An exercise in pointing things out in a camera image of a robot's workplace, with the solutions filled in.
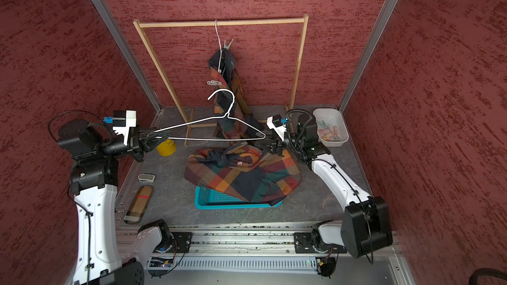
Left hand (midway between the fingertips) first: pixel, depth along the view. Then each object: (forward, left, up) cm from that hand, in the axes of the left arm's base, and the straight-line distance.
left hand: (169, 137), depth 56 cm
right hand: (+9, -25, -14) cm, 30 cm away
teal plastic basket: (-5, -3, -39) cm, 40 cm away
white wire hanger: (+10, -28, -13) cm, 32 cm away
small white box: (+5, +27, -39) cm, 48 cm away
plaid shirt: (+3, -20, -27) cm, 34 cm away
